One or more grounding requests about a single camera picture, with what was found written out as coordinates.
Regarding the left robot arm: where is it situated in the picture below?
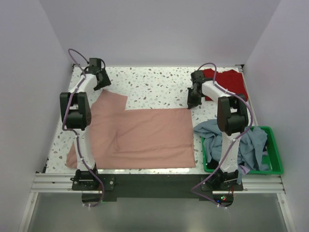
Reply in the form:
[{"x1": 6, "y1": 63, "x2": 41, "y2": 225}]
[{"x1": 59, "y1": 58, "x2": 111, "y2": 191}]

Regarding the aluminium frame rail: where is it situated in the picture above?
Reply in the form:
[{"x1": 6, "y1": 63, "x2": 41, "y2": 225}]
[{"x1": 18, "y1": 173, "x2": 296, "y2": 232}]

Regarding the folded red t shirt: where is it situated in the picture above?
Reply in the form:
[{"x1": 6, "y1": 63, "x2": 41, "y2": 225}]
[{"x1": 215, "y1": 70, "x2": 248, "y2": 101}]

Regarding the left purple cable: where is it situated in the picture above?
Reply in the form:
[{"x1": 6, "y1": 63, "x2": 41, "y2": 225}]
[{"x1": 62, "y1": 48, "x2": 106, "y2": 207}]

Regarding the green plastic bin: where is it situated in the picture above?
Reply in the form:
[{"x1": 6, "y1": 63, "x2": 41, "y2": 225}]
[{"x1": 201, "y1": 126, "x2": 283, "y2": 175}]

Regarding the lavender garment in bin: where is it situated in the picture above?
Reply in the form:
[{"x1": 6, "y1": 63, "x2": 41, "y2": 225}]
[{"x1": 238, "y1": 165, "x2": 251, "y2": 175}]

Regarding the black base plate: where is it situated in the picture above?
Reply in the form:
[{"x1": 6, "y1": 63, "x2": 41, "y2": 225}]
[{"x1": 71, "y1": 170, "x2": 243, "y2": 206}]

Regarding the blue grey t shirt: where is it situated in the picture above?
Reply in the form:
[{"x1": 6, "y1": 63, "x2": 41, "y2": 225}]
[{"x1": 193, "y1": 119, "x2": 269, "y2": 184}]

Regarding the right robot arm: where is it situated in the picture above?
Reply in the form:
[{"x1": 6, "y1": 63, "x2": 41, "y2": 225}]
[{"x1": 187, "y1": 70, "x2": 251, "y2": 190}]

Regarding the pink t shirt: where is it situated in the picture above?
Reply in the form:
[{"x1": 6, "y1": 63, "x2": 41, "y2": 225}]
[{"x1": 66, "y1": 88, "x2": 196, "y2": 170}]

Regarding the black garment in bin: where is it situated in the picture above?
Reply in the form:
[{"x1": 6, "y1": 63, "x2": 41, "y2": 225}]
[{"x1": 207, "y1": 159, "x2": 219, "y2": 170}]

